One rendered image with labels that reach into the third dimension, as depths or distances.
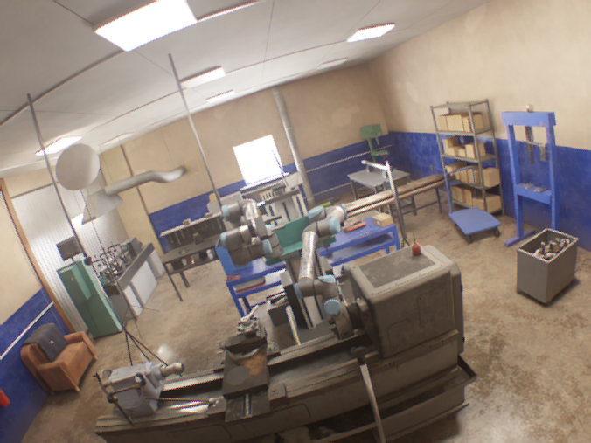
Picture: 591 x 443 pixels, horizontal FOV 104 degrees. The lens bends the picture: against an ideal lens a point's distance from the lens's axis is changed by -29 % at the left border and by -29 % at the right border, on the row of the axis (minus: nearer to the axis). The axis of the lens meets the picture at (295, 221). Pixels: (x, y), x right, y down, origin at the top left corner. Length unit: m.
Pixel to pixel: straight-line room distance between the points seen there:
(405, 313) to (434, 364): 0.57
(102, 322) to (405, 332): 5.33
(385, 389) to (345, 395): 0.29
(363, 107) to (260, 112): 2.83
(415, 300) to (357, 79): 7.93
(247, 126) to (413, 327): 7.50
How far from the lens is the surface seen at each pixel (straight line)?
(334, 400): 2.32
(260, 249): 1.80
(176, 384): 2.75
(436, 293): 2.06
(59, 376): 5.32
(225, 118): 8.86
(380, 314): 1.96
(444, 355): 2.43
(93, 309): 6.28
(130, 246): 7.44
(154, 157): 9.27
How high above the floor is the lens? 2.39
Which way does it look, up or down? 17 degrees down
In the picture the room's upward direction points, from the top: 18 degrees counter-clockwise
